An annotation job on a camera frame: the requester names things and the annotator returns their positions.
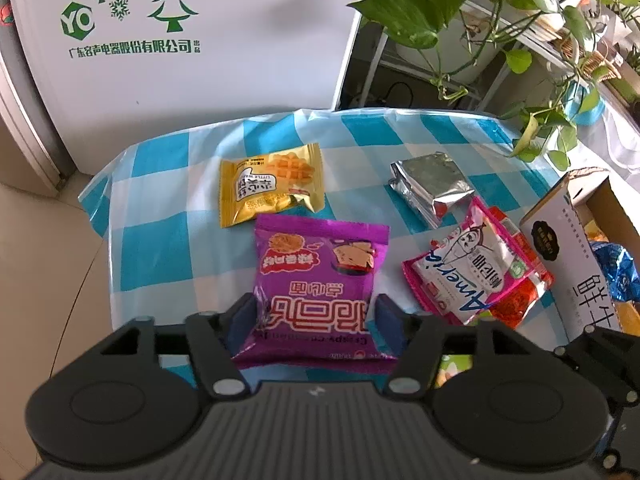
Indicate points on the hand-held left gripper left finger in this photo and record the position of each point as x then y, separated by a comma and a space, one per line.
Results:
242, 322

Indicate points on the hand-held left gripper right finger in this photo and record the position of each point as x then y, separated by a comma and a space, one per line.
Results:
389, 325

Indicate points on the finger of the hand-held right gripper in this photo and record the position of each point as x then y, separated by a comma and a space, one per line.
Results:
607, 360

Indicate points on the purple snack packet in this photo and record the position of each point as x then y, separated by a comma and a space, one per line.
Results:
310, 270

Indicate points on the blue foil snack bag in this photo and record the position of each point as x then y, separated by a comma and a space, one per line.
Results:
617, 270

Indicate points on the pink white snack packet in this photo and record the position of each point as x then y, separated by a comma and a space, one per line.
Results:
465, 265

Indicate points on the red snack packet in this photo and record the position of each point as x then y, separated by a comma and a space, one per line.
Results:
525, 295

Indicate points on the cardboard box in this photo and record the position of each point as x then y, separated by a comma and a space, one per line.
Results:
565, 260

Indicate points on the yellow waffle snack packet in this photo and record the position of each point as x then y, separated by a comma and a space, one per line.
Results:
270, 185

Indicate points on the silver foil snack packet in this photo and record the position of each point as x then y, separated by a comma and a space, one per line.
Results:
430, 185

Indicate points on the blue white checkered tablecloth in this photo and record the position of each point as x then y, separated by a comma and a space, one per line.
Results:
165, 210

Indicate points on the grey white patterned counter cover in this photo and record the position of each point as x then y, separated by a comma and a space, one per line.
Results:
625, 150

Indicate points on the white refrigerator green print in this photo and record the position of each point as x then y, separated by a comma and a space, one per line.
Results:
200, 85

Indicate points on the cyan round fan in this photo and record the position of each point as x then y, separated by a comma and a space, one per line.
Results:
585, 107

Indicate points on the white metal plant rack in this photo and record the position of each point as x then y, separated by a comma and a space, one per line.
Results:
376, 67

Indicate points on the wicker basket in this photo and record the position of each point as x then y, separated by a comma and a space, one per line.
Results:
597, 60

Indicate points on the green pothos plant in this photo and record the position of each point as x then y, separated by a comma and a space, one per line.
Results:
420, 15

